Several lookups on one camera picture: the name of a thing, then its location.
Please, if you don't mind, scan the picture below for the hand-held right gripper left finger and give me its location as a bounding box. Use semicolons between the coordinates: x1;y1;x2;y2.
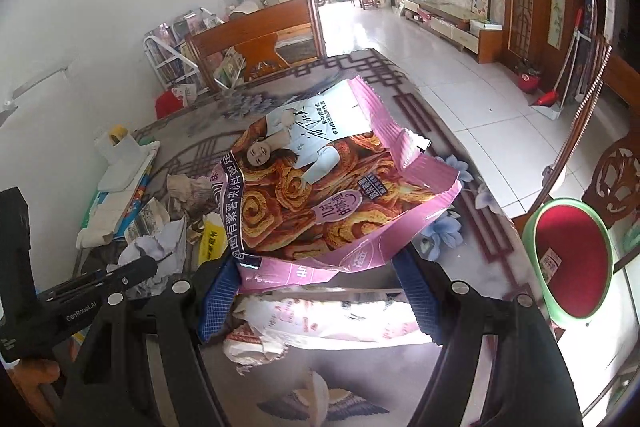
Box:
57;256;242;427

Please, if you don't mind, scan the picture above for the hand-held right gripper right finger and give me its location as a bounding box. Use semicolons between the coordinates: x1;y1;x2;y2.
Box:
394;249;583;427

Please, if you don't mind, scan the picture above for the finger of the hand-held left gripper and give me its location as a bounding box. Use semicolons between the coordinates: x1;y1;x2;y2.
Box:
47;254;159;306

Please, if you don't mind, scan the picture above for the yellow snack packet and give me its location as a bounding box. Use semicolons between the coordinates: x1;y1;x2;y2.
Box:
200;212;229;264

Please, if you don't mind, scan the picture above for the pink bread bag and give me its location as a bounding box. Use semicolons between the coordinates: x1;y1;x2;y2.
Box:
212;76;463;275

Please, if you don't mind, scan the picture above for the green rimmed red trash bin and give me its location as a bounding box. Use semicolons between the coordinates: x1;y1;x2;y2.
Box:
520;198;616;330

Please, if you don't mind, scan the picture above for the person's left hand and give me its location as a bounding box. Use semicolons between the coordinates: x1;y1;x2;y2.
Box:
22;357;62;388

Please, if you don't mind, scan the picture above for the crumpled white paper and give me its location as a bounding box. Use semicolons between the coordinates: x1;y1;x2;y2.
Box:
117;219;188;293

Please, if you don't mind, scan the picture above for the torn newspaper piece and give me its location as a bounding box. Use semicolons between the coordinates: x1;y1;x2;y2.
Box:
125;199;173;243

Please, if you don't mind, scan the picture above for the stack of white papers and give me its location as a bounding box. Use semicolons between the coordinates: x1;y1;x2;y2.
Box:
77;187;151;250

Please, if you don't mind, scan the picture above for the blue picture book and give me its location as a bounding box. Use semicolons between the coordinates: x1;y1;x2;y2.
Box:
117;172;153;238

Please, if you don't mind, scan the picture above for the white red wrapper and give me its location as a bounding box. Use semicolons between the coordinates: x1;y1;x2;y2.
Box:
222;289;436;365

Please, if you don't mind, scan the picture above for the white desk lamp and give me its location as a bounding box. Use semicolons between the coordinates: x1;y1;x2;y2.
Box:
0;67;161;192

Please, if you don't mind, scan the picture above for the red bag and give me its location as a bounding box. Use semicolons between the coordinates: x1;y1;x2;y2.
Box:
155;91;187;120

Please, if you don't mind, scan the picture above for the white metal rack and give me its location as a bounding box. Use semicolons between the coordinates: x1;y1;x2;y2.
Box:
144;32;211;98

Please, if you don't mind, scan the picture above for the carved dark wooden chair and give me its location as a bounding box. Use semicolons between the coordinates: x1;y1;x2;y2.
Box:
580;137;640;258

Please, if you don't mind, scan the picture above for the red dustpan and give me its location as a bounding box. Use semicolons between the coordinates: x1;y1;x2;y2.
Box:
531;89;563;120

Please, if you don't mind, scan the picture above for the wooden television cabinet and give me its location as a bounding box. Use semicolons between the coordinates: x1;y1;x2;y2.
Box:
402;0;503;64

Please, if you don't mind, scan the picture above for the flower scroll picture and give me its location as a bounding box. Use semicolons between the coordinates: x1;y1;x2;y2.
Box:
547;0;567;48

